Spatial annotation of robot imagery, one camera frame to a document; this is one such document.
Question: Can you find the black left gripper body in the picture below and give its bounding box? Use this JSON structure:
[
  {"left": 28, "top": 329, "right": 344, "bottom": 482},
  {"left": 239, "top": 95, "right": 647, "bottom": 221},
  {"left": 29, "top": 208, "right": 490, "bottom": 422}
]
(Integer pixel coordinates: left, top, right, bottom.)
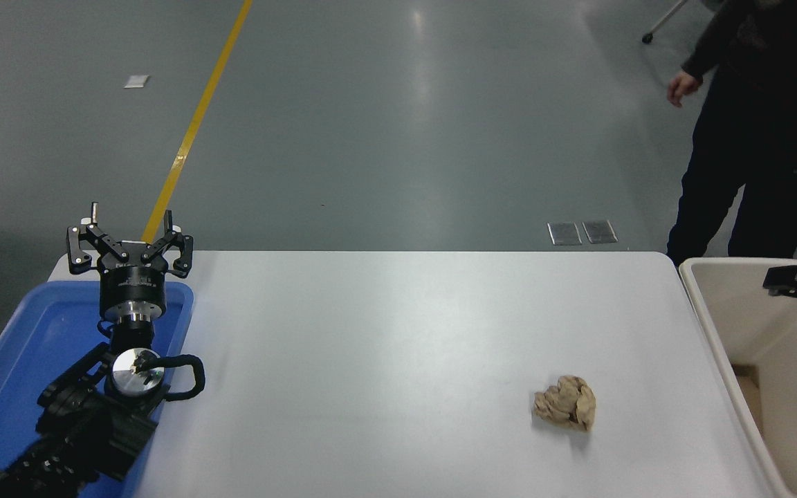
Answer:
[{"left": 97, "top": 246, "right": 169, "bottom": 308}]

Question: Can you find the large pale dustbin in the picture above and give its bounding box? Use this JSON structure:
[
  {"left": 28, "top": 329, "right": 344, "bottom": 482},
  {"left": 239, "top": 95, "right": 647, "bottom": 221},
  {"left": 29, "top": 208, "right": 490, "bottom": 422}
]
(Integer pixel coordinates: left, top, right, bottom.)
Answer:
[{"left": 677, "top": 257, "right": 797, "bottom": 498}]

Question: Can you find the silver floor plate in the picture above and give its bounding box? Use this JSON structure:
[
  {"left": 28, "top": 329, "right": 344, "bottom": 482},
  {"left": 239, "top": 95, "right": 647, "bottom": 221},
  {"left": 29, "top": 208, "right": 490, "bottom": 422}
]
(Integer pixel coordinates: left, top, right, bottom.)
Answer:
[
  {"left": 583, "top": 221, "right": 619, "bottom": 244},
  {"left": 548, "top": 223, "right": 583, "bottom": 246}
]

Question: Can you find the person's right hand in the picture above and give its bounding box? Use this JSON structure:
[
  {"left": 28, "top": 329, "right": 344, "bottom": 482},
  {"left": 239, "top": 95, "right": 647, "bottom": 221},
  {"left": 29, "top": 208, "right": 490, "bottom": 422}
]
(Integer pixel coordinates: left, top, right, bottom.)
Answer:
[{"left": 667, "top": 69, "right": 704, "bottom": 108}]

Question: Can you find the blue plastic tray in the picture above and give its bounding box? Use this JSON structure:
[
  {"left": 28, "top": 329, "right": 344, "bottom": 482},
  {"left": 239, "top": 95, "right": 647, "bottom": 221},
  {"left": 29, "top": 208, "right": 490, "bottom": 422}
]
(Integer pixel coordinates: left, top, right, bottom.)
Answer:
[{"left": 0, "top": 280, "right": 195, "bottom": 498}]

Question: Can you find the yellow floor tape line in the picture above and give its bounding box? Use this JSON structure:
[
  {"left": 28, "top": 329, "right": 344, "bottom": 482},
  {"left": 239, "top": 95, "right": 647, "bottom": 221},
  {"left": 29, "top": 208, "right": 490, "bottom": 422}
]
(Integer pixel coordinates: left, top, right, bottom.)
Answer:
[{"left": 141, "top": 0, "right": 254, "bottom": 244}]

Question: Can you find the person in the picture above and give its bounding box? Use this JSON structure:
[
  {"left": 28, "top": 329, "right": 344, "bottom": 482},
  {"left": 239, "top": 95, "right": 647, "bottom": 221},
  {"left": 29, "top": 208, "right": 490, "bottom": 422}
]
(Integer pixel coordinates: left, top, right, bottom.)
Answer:
[{"left": 666, "top": 0, "right": 797, "bottom": 268}]

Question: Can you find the crumpled tan paper ball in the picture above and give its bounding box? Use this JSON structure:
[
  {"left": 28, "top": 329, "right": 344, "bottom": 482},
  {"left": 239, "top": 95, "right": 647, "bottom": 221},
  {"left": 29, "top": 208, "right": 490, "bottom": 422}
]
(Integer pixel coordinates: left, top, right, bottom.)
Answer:
[{"left": 533, "top": 375, "right": 597, "bottom": 433}]

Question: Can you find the white wheeled chair base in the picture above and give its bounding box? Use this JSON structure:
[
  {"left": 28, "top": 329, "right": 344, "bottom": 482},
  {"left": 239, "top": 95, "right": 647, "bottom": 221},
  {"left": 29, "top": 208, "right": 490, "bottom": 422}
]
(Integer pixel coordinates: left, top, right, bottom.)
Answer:
[{"left": 641, "top": 0, "right": 688, "bottom": 44}]

